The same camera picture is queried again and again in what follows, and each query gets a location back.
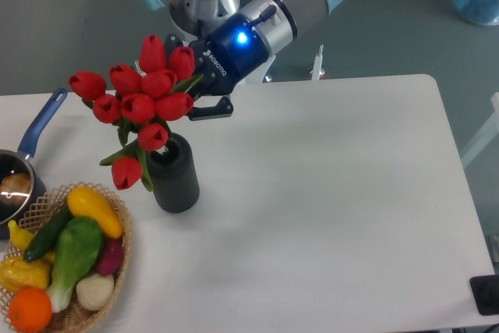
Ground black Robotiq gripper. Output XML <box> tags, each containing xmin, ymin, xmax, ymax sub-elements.
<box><xmin>164</xmin><ymin>13</ymin><xmax>270</xmax><ymax>121</ymax></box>

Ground red tulip bouquet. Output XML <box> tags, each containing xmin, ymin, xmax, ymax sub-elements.
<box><xmin>68</xmin><ymin>34</ymin><xmax>202</xmax><ymax>191</ymax></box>

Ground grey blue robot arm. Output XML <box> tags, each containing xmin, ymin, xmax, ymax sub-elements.
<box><xmin>143</xmin><ymin>0</ymin><xmax>344</xmax><ymax>121</ymax></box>

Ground dark grey ribbed vase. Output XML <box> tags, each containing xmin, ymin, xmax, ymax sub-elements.
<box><xmin>147</xmin><ymin>133</ymin><xmax>200</xmax><ymax>214</ymax></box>

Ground yellow squash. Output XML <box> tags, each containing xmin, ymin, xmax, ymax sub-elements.
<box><xmin>67</xmin><ymin>186</ymin><xmax>124</xmax><ymax>239</ymax></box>

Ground purple red radish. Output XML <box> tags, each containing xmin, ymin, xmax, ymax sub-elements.
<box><xmin>96</xmin><ymin>239</ymin><xmax>124</xmax><ymax>276</ymax></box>

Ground green bok choy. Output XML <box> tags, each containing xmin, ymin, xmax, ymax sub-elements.
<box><xmin>46</xmin><ymin>217</ymin><xmax>104</xmax><ymax>314</ymax></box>

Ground browned bread roll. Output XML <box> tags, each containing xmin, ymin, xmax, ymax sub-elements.
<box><xmin>1</xmin><ymin>173</ymin><xmax>31</xmax><ymax>207</ymax></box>

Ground dark green cucumber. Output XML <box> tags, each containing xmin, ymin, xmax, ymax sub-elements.
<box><xmin>23</xmin><ymin>206</ymin><xmax>73</xmax><ymax>262</ymax></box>

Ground small yellow pepper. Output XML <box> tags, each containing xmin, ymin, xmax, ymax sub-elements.
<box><xmin>8</xmin><ymin>220</ymin><xmax>35</xmax><ymax>251</ymax></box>

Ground white garlic bulb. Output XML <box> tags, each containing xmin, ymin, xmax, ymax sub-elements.
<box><xmin>76</xmin><ymin>273</ymin><xmax>114</xmax><ymax>311</ymax></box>

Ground yellow pumpkin gourd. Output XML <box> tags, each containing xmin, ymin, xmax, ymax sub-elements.
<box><xmin>1</xmin><ymin>256</ymin><xmax>51</xmax><ymax>294</ymax></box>

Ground orange fruit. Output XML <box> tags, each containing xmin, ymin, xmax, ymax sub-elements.
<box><xmin>8</xmin><ymin>287</ymin><xmax>52</xmax><ymax>332</ymax></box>

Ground black device at edge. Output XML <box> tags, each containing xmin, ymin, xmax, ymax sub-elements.
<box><xmin>469</xmin><ymin>275</ymin><xmax>498</xmax><ymax>316</ymax></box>

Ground blue handled saucepan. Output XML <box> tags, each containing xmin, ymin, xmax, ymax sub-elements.
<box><xmin>1</xmin><ymin>88</ymin><xmax>68</xmax><ymax>240</ymax></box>

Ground white frame at right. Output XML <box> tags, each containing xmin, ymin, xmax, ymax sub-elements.
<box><xmin>460</xmin><ymin>92</ymin><xmax>498</xmax><ymax>168</ymax></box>

